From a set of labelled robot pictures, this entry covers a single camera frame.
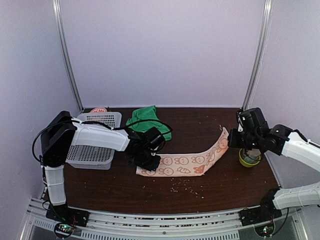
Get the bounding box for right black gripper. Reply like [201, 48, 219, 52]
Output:
[227, 128, 261, 150]

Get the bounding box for green microfiber towel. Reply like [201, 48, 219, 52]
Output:
[125, 105, 172, 141]

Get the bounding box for orange bunny pattern towel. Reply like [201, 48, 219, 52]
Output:
[135, 126, 229, 178]

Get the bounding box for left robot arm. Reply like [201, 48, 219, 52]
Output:
[39, 111, 165, 222]

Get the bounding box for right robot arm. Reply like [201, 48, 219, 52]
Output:
[227, 124, 320, 221]

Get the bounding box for white coral pattern mug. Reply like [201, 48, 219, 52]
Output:
[244, 149, 261, 161]

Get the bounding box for green bowl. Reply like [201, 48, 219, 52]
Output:
[238, 148, 262, 168]

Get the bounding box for white perforated plastic basket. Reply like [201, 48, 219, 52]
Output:
[66, 111, 122, 170]

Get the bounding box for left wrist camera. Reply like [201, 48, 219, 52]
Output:
[145, 127, 165, 150]

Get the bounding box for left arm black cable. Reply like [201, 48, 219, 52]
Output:
[31, 118, 173, 163]

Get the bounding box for right aluminium frame post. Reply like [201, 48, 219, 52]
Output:
[242, 0, 274, 110]

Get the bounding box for aluminium frame post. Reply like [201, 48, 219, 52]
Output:
[242, 0, 274, 110]
[52, 0, 84, 112]

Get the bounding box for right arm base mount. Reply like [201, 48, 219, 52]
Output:
[239, 188, 282, 238]

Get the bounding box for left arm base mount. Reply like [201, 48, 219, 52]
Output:
[45, 204, 90, 239]

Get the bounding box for left aluminium frame post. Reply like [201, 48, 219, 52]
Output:
[52, 0, 84, 112]

